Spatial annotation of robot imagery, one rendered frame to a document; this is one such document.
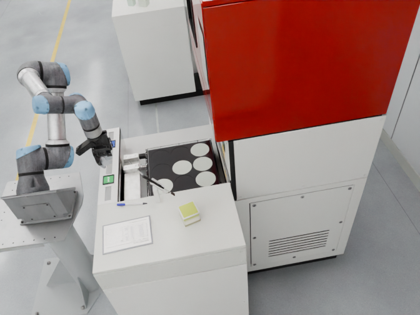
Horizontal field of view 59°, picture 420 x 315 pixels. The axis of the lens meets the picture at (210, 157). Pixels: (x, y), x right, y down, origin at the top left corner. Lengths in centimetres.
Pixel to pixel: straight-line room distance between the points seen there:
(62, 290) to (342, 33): 227
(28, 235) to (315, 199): 145
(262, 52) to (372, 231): 183
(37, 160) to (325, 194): 145
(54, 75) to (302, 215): 146
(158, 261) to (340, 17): 112
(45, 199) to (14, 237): 27
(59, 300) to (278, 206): 156
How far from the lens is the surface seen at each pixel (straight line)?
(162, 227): 165
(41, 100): 166
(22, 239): 205
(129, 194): 192
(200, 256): 157
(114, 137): 213
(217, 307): 201
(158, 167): 198
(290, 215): 209
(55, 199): 191
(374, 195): 308
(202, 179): 187
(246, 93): 145
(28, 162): 200
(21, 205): 199
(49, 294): 283
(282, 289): 255
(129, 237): 165
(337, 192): 206
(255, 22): 131
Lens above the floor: 229
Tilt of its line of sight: 45 degrees down
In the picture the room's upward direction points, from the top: 7 degrees counter-clockwise
